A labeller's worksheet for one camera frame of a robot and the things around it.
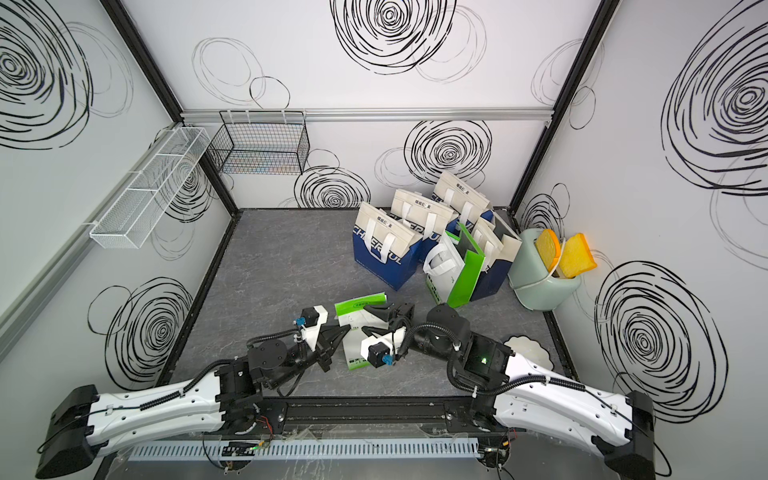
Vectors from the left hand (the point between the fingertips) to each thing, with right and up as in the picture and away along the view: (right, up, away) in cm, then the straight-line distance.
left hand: (348, 328), depth 70 cm
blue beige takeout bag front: (+38, +19, +6) cm, 43 cm away
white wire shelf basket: (-53, +26, +2) cm, 59 cm away
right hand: (+6, +6, -8) cm, 11 cm away
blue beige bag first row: (+8, +18, +13) cm, 24 cm away
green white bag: (+1, +4, -3) cm, 5 cm away
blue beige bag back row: (+31, +34, +24) cm, 52 cm away
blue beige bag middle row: (+20, +28, +19) cm, 39 cm away
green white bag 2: (+26, +14, +7) cm, 31 cm away
